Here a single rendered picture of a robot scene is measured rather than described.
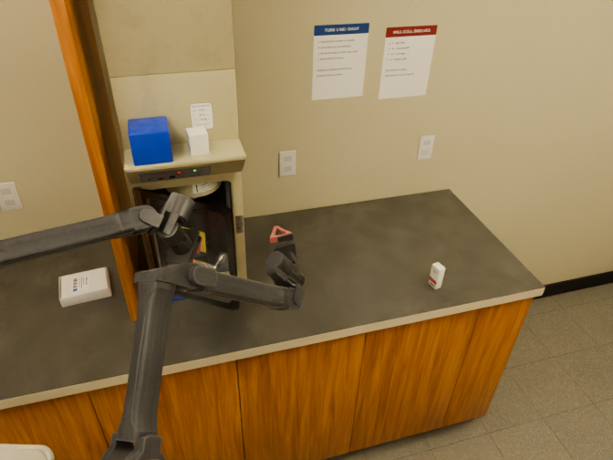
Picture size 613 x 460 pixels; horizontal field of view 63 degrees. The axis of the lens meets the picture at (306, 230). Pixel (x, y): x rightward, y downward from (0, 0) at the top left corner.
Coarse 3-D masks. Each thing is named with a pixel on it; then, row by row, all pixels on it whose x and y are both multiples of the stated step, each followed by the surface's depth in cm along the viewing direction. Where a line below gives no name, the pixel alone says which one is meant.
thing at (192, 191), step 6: (180, 186) 154; (186, 186) 154; (192, 186) 154; (198, 186) 155; (204, 186) 156; (210, 186) 157; (216, 186) 159; (174, 192) 156; (180, 192) 155; (186, 192) 154; (192, 192) 154; (198, 192) 155; (204, 192) 156; (210, 192) 157
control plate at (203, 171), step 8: (192, 168) 137; (200, 168) 139; (208, 168) 140; (144, 176) 137; (152, 176) 138; (160, 176) 139; (168, 176) 141; (176, 176) 142; (184, 176) 144; (192, 176) 145
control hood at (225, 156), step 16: (176, 144) 141; (224, 144) 142; (240, 144) 143; (128, 160) 134; (176, 160) 134; (192, 160) 134; (208, 160) 135; (224, 160) 136; (240, 160) 138; (128, 176) 134
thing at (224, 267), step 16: (144, 192) 144; (160, 208) 146; (208, 208) 140; (224, 208) 138; (192, 224) 145; (208, 224) 143; (224, 224) 141; (160, 240) 154; (208, 240) 147; (224, 240) 145; (160, 256) 158; (208, 256) 151; (224, 256) 149; (224, 272) 153; (224, 304) 161
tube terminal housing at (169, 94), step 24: (192, 72) 132; (216, 72) 133; (120, 96) 130; (144, 96) 132; (168, 96) 133; (192, 96) 135; (216, 96) 137; (120, 120) 134; (168, 120) 137; (216, 120) 141; (240, 192) 157; (240, 240) 168; (240, 264) 174
